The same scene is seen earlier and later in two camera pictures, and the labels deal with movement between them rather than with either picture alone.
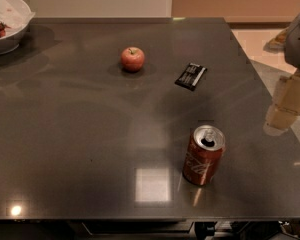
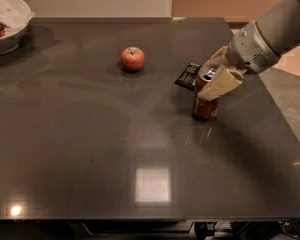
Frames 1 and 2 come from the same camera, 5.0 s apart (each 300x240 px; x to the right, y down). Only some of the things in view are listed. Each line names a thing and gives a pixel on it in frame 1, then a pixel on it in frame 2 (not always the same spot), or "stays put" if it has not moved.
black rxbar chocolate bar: (191, 76) stays put
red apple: (132, 59) stays put
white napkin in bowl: (8, 10) stays put
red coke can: (206, 145) → (204, 109)
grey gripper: (298, 43) → (248, 50)
